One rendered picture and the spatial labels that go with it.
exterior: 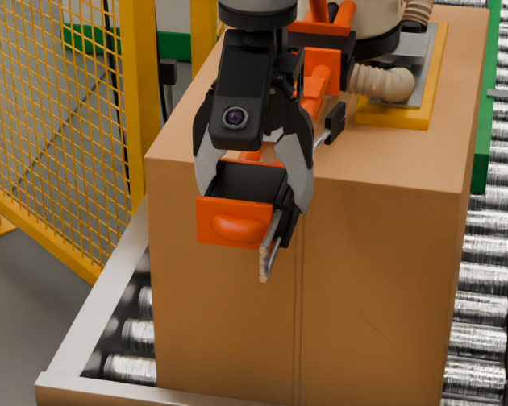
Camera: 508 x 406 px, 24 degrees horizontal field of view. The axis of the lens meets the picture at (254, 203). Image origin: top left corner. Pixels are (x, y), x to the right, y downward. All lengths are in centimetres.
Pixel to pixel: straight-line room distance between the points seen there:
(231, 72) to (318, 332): 61
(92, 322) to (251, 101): 84
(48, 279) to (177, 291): 138
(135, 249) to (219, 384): 37
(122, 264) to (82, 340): 20
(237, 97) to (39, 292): 193
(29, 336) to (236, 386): 117
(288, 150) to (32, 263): 197
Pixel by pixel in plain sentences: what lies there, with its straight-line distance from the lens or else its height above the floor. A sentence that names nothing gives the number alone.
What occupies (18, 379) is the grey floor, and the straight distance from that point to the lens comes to 266.
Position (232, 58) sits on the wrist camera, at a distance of 105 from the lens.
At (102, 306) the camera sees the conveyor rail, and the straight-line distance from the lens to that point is 183.
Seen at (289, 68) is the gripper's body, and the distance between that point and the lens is 109.
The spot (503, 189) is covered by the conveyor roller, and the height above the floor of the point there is 55.
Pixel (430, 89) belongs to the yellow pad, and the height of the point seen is 97.
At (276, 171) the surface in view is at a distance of 115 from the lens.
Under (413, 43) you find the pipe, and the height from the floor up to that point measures 100.
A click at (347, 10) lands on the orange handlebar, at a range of 156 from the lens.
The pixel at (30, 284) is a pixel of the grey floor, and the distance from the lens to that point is 294.
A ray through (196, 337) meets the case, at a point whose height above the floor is 67.
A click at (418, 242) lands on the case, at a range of 147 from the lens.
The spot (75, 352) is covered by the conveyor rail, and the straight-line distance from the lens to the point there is 174.
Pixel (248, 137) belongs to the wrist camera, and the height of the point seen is 120.
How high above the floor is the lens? 167
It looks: 31 degrees down
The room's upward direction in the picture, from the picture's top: straight up
